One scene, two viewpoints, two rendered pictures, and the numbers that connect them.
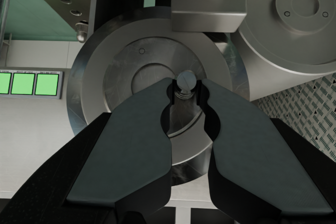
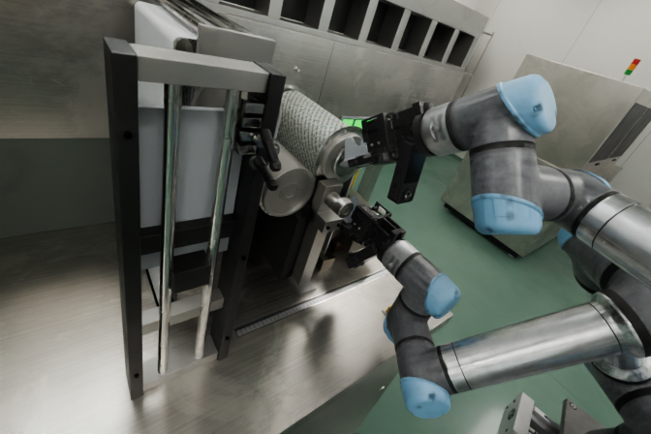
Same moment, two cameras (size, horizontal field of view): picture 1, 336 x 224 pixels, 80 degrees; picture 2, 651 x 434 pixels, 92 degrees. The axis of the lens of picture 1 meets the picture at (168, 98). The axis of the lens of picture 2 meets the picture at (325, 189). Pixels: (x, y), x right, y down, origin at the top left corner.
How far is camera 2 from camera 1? 0.58 m
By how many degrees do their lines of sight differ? 46
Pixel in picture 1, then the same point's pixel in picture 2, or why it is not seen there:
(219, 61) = (325, 170)
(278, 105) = not seen: hidden behind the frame
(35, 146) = (361, 82)
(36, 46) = not seen: hidden behind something
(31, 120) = (359, 101)
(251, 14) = (306, 187)
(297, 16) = (294, 188)
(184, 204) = (272, 20)
